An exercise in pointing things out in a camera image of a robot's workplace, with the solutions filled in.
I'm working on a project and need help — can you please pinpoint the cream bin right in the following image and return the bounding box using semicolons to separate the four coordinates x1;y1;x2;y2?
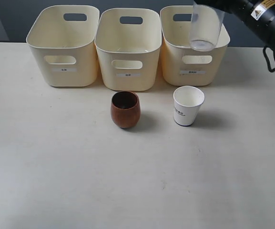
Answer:
160;5;230;86

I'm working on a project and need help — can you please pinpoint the white paper cup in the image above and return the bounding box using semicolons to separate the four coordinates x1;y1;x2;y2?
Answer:
173;86;205;126

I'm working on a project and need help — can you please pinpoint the cream bin middle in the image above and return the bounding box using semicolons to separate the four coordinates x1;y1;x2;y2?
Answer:
94;8;162;91

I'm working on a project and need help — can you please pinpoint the brown wooden cup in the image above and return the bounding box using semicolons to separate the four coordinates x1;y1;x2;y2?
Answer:
111;91;141;129

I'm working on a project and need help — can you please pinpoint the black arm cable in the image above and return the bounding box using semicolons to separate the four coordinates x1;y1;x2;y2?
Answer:
262;45;275;73

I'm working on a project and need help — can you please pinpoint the cream bin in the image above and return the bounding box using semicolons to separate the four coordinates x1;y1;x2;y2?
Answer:
26;5;100;87
94;8;162;91
160;5;230;86

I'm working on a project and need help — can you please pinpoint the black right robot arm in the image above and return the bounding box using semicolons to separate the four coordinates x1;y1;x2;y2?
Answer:
196;0;275;73

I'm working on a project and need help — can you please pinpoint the clear plastic cup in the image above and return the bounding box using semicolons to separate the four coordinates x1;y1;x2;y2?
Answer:
189;2;225;52

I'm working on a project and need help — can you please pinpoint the cream bin left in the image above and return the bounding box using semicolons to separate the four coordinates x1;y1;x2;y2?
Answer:
26;5;100;87

